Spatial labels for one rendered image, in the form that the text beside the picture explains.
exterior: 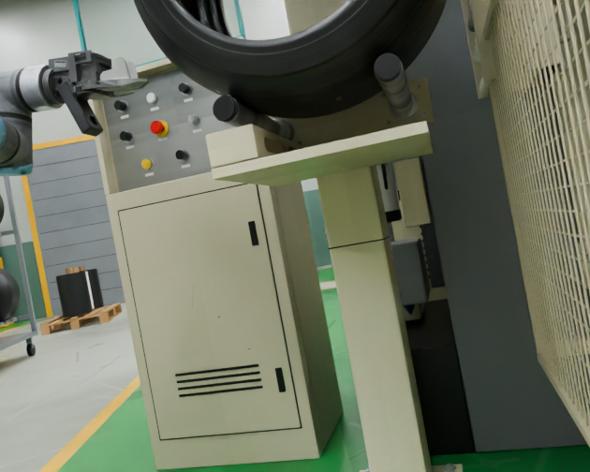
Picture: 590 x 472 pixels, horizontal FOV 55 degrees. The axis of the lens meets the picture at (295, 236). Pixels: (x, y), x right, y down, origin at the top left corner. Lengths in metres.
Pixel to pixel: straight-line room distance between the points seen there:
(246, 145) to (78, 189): 9.95
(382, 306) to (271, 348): 0.52
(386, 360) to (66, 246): 9.83
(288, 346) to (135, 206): 0.65
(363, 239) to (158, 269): 0.76
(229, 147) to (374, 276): 0.49
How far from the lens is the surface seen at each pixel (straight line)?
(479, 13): 1.27
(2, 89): 1.31
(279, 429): 1.78
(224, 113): 0.99
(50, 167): 11.09
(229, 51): 0.98
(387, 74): 0.93
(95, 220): 10.75
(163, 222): 1.80
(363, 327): 1.31
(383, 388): 1.35
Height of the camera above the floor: 0.67
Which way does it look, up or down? level
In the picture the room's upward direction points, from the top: 10 degrees counter-clockwise
